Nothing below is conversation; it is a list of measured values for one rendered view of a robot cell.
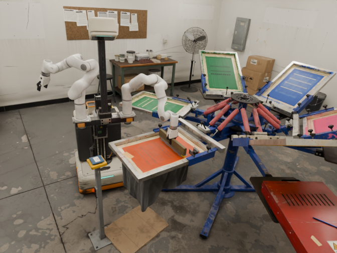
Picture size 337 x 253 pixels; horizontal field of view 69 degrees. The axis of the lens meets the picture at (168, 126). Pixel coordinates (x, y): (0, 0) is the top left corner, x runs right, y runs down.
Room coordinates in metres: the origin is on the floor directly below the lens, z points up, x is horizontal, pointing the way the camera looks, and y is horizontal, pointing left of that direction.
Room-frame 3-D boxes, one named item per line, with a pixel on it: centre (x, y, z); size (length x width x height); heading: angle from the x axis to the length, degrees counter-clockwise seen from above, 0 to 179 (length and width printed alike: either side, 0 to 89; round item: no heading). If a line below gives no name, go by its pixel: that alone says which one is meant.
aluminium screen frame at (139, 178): (1.89, 0.05, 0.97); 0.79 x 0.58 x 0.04; 127
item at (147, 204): (1.69, -0.03, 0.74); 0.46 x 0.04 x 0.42; 127
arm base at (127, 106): (2.24, 0.43, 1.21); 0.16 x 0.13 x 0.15; 25
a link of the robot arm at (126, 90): (2.23, 0.42, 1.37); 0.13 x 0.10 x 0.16; 151
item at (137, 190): (1.71, 0.28, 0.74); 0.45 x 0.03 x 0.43; 37
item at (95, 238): (1.65, 0.57, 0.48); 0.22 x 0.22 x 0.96; 37
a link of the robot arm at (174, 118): (1.99, -0.02, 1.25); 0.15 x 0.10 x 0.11; 61
